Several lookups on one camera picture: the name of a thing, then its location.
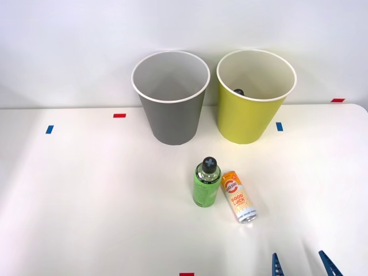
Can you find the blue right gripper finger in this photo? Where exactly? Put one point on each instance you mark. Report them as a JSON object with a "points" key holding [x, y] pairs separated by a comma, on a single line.
{"points": [[330, 267], [276, 267]]}

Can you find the orange and white drink can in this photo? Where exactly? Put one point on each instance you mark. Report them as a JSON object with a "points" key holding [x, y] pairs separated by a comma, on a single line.
{"points": [[238, 198]]}

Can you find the green bottle with black cap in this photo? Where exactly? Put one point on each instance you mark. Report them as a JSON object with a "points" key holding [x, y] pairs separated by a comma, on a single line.
{"points": [[204, 189]]}

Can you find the yellow-green plastic waste bin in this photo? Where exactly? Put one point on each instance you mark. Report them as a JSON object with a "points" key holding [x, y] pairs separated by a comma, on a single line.
{"points": [[244, 120]]}

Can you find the black-capped bottle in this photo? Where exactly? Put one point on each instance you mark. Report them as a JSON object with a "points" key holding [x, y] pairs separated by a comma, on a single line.
{"points": [[239, 92]]}

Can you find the grey plastic waste bin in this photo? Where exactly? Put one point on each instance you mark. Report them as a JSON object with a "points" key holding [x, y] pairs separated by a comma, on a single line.
{"points": [[172, 120]]}

